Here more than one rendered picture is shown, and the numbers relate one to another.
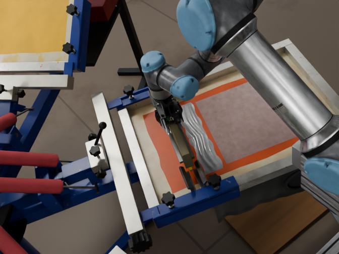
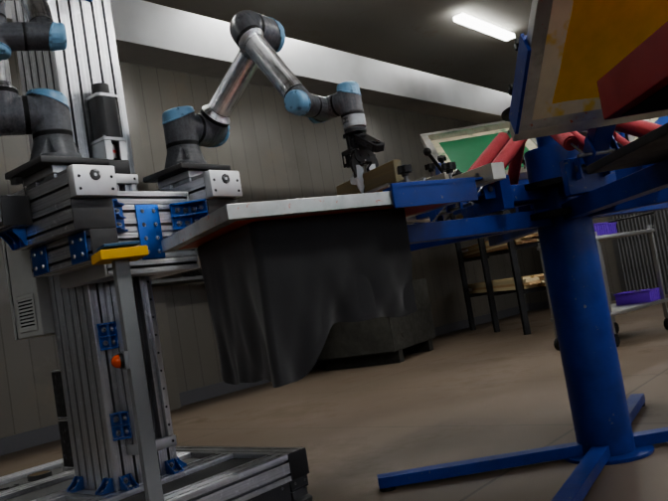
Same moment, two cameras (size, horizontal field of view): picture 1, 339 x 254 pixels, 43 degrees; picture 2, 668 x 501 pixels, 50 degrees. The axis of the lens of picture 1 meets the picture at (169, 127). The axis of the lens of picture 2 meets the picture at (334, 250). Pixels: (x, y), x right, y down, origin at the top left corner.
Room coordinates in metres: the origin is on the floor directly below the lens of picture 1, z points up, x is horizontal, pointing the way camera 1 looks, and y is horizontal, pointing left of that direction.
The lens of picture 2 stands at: (3.02, -1.15, 0.72)
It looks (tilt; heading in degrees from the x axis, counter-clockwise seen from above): 4 degrees up; 154
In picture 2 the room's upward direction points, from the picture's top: 9 degrees counter-clockwise
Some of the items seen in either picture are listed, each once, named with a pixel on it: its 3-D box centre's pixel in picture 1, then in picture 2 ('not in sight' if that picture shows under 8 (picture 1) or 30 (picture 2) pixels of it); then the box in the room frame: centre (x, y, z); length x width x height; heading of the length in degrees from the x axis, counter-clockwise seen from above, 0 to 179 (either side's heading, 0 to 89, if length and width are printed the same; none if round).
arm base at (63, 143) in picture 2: not in sight; (55, 149); (0.74, -0.90, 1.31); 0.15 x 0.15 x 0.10
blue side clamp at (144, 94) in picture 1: (151, 95); (431, 193); (1.32, 0.03, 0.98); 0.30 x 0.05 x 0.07; 93
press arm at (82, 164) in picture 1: (86, 167); not in sight; (1.02, 0.34, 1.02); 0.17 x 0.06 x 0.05; 93
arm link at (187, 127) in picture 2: not in sight; (181, 125); (0.54, -0.44, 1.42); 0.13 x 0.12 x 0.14; 120
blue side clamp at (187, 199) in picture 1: (195, 201); not in sight; (0.77, 0.00, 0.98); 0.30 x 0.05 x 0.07; 93
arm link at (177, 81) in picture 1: (182, 80); (322, 108); (0.95, -0.08, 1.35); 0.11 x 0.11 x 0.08; 30
